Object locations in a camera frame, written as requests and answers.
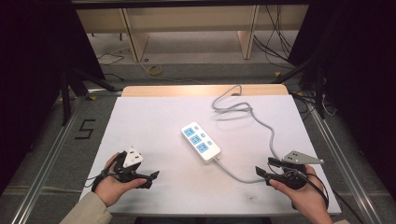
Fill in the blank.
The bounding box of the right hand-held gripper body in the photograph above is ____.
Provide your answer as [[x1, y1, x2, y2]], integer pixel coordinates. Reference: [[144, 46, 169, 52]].
[[271, 150, 325, 190]]

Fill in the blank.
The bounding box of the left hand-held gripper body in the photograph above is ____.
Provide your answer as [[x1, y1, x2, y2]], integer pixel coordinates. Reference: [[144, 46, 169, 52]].
[[113, 146, 145, 184]]

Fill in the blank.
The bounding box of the person's right hand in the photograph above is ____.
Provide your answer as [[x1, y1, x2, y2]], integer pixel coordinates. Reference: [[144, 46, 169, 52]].
[[268, 164, 330, 217]]

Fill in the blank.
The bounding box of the person's left hand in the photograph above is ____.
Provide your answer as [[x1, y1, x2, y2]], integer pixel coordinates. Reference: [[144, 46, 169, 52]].
[[93, 151, 148, 208]]

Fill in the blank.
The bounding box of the white power strip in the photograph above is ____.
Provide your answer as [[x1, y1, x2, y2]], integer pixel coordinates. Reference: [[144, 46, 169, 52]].
[[180, 121, 222, 164]]

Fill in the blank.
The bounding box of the yellow tape roll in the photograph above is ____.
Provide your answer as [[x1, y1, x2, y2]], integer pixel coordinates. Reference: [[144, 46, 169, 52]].
[[147, 63, 163, 77]]

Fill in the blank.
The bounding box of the black metal stand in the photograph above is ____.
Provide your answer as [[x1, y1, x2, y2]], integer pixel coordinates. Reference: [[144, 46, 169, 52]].
[[272, 57, 327, 119], [60, 65, 123, 127]]

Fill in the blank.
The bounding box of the black curtain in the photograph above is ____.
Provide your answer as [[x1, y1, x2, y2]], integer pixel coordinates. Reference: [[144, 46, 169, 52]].
[[287, 0, 396, 190], [0, 0, 106, 195]]

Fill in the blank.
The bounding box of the wooden desk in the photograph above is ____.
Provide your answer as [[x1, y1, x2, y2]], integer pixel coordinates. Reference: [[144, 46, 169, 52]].
[[76, 4, 310, 63]]

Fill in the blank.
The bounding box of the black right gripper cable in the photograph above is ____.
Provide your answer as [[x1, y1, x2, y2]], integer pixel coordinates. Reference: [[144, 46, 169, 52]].
[[290, 173, 331, 211]]

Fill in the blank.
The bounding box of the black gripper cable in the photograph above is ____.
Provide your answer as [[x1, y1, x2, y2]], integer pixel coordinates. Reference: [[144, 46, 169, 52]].
[[290, 173, 331, 211], [83, 168, 110, 193]]

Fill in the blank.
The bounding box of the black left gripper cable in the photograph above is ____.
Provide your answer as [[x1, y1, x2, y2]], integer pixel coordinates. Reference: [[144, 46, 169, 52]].
[[83, 168, 110, 193]]

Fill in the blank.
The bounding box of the grey power strip cable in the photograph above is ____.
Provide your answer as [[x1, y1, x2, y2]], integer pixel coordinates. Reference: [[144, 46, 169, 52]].
[[211, 84, 282, 185]]

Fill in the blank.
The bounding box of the aluminium floor rail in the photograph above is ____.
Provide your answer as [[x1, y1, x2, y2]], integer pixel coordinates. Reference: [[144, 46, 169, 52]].
[[10, 95, 87, 224], [307, 102, 376, 224]]

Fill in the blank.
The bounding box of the white floor cable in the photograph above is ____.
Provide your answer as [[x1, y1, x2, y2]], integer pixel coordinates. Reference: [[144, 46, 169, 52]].
[[102, 46, 205, 86]]

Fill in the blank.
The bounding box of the thin black floor cable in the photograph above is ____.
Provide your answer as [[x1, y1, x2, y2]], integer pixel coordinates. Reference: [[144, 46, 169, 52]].
[[96, 51, 126, 82]]

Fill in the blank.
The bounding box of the bundle of black cables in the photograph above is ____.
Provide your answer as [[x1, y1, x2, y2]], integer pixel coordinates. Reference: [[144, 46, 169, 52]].
[[252, 4, 295, 70]]

